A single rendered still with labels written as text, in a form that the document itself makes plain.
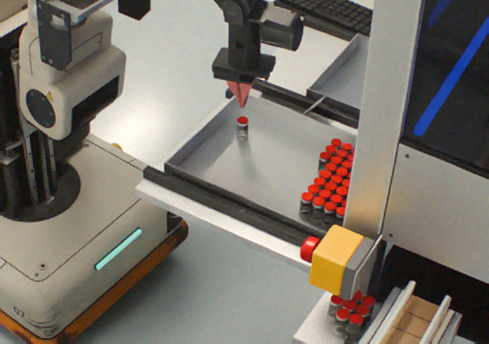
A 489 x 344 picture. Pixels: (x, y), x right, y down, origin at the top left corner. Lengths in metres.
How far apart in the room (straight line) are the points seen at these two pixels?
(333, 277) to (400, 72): 0.33
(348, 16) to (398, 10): 1.11
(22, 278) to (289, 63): 0.89
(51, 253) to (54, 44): 0.67
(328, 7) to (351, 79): 0.39
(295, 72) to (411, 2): 0.82
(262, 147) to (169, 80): 1.70
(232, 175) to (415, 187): 0.47
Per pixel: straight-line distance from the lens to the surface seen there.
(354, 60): 1.98
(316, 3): 2.28
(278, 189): 1.63
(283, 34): 1.51
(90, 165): 2.60
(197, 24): 3.72
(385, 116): 1.23
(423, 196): 1.29
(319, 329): 1.42
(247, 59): 1.57
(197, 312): 2.57
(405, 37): 1.16
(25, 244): 2.40
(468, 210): 1.27
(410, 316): 1.39
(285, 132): 1.75
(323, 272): 1.34
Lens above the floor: 1.98
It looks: 41 degrees down
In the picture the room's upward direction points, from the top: 3 degrees clockwise
